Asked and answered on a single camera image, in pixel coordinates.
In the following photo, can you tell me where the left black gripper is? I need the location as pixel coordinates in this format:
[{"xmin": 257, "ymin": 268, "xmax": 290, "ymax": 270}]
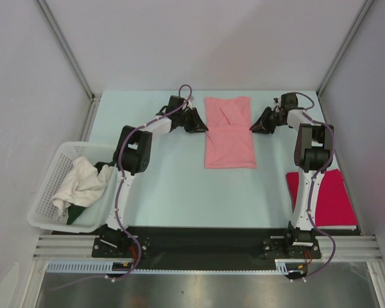
[{"xmin": 177, "ymin": 108, "xmax": 209, "ymax": 134}]

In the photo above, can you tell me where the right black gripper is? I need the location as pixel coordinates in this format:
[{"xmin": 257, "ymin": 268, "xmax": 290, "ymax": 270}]
[{"xmin": 250, "ymin": 107, "xmax": 286, "ymax": 135}]

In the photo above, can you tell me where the pink t shirt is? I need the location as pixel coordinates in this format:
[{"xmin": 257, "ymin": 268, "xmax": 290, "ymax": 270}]
[{"xmin": 205, "ymin": 96, "xmax": 257, "ymax": 169}]

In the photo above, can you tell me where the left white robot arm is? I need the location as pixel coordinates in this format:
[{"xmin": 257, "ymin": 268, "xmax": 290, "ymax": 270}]
[{"xmin": 106, "ymin": 106, "xmax": 208, "ymax": 230}]

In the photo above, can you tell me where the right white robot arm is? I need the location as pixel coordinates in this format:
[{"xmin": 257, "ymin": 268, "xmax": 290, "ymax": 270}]
[{"xmin": 250, "ymin": 107, "xmax": 335, "ymax": 232}]

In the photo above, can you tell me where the folded red t shirt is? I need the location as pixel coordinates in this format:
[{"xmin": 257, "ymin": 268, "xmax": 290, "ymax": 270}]
[{"xmin": 286, "ymin": 169, "xmax": 358, "ymax": 230}]

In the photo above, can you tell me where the white crumpled t shirt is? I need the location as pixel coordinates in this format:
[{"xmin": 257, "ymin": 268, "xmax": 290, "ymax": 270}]
[{"xmin": 51, "ymin": 157, "xmax": 114, "ymax": 218}]

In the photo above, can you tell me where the white plastic basket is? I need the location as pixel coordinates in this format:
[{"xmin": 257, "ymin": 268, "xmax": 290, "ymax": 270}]
[{"xmin": 28, "ymin": 141, "xmax": 117, "ymax": 234}]

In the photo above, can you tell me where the dark green t shirt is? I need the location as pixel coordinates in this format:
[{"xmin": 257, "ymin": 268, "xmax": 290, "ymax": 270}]
[{"xmin": 66, "ymin": 162, "xmax": 113, "ymax": 225}]

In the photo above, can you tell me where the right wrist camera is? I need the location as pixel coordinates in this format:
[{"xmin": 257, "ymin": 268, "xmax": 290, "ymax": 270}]
[{"xmin": 272, "ymin": 92, "xmax": 298, "ymax": 112}]

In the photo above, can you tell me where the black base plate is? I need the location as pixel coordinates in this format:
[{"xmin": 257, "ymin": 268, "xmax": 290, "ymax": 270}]
[{"xmin": 36, "ymin": 226, "xmax": 362, "ymax": 270}]

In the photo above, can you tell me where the white slotted cable duct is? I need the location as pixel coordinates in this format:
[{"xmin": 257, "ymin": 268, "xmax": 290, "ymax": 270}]
[{"xmin": 46, "ymin": 261, "xmax": 305, "ymax": 275}]

